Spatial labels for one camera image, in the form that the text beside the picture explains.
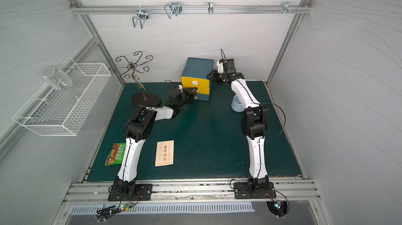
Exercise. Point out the metal bracket hook right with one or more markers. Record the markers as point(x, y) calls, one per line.
point(286, 9)

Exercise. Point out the clear glass cup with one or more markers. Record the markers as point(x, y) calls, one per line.
point(57, 79)

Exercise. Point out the metal wire hook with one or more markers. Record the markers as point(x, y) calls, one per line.
point(173, 9)

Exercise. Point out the small metal clip hook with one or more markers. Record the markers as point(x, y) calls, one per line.
point(210, 8)

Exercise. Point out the green mat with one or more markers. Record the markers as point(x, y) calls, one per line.
point(208, 141)

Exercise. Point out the right controller board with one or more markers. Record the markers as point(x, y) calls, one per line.
point(276, 207)

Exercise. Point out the aluminium front rail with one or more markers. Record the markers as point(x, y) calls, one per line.
point(193, 190)

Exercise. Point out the beige postcard with calligraphy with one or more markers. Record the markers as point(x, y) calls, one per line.
point(164, 153)

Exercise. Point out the brown metal jewelry stand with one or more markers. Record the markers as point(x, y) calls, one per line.
point(132, 70)

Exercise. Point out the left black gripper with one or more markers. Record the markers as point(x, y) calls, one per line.
point(187, 93)

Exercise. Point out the green red snack packet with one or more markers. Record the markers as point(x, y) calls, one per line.
point(116, 156)

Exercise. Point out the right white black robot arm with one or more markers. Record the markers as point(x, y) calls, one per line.
point(254, 125)

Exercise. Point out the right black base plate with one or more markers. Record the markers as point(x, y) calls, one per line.
point(243, 191)

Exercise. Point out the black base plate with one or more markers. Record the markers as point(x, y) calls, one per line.
point(243, 191)
point(144, 192)

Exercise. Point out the teal drawer cabinet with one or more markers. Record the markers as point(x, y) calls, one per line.
point(195, 74)

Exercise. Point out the metal double hook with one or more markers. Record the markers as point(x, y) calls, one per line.
point(140, 18)

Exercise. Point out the aluminium crossbar rail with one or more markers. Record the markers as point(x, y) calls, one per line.
point(187, 9)

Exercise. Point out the light blue mug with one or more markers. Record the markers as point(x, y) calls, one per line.
point(236, 105)

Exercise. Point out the white wire basket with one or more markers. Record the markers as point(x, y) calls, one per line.
point(51, 112)

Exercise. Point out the white vent strip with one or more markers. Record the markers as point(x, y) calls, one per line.
point(174, 208)

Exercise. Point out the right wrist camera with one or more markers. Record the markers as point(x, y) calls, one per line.
point(226, 66)

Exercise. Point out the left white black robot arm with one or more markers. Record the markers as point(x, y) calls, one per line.
point(137, 130)

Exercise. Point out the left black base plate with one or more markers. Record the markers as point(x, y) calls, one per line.
point(144, 192)

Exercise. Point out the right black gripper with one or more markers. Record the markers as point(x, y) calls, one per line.
point(218, 76)

